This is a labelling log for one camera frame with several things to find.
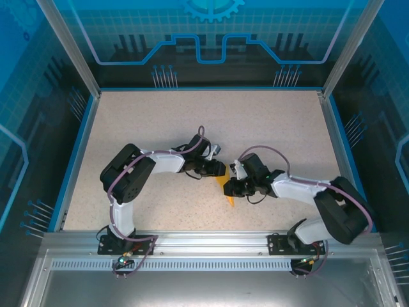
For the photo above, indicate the long aluminium base rail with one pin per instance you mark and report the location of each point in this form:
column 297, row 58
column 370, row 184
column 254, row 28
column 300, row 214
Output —
column 207, row 243

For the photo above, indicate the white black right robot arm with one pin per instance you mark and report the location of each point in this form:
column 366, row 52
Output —
column 345, row 211

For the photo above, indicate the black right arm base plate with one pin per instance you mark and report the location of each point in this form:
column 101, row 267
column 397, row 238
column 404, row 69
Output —
column 275, row 246

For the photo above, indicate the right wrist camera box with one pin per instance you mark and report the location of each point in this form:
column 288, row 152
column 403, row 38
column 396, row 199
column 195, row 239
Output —
column 237, row 168

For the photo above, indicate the blue table edge strip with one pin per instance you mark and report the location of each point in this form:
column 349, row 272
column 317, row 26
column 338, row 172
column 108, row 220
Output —
column 344, row 134
column 75, row 160

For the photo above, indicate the steel tray panel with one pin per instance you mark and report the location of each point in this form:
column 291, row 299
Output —
column 204, row 288

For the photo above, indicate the aluminium frame post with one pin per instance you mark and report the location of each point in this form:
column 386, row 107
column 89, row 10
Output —
column 73, row 54
column 348, row 57

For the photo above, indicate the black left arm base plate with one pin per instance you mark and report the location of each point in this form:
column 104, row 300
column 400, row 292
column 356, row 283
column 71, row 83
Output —
column 103, row 250

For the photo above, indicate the orange cloth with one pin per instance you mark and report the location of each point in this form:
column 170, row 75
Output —
column 221, row 180

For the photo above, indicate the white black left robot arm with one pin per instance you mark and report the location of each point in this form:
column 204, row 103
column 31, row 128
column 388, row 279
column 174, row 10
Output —
column 128, row 176

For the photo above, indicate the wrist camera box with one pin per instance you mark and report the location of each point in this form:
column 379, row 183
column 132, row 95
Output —
column 237, row 168
column 215, row 150

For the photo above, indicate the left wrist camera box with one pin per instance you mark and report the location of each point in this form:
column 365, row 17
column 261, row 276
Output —
column 215, row 150

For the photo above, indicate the aluminium table edge rail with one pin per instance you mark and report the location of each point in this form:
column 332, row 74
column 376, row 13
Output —
column 334, row 134

